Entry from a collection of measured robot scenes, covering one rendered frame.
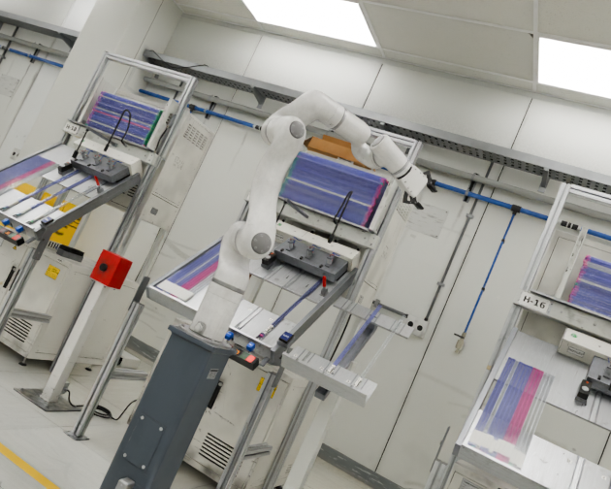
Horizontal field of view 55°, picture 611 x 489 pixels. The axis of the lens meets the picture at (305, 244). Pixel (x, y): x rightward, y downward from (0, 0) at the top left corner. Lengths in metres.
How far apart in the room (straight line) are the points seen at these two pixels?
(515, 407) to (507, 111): 2.73
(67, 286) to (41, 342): 0.33
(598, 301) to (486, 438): 0.79
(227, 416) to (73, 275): 1.25
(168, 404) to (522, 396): 1.29
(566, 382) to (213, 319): 1.39
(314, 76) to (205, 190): 1.34
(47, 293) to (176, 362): 1.65
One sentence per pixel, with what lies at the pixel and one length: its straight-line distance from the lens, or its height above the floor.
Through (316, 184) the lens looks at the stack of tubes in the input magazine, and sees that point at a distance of 2.96.
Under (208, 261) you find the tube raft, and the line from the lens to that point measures 2.83.
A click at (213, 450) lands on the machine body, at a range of 2.82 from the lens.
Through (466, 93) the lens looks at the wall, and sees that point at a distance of 4.69.
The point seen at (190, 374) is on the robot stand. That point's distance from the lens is 1.94.
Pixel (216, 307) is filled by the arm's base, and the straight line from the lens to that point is 1.95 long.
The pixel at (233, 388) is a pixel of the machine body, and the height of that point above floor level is 0.45.
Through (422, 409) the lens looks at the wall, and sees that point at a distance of 4.17.
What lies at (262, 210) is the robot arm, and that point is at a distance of 1.94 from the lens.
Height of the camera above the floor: 0.95
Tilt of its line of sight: 5 degrees up
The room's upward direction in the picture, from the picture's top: 24 degrees clockwise
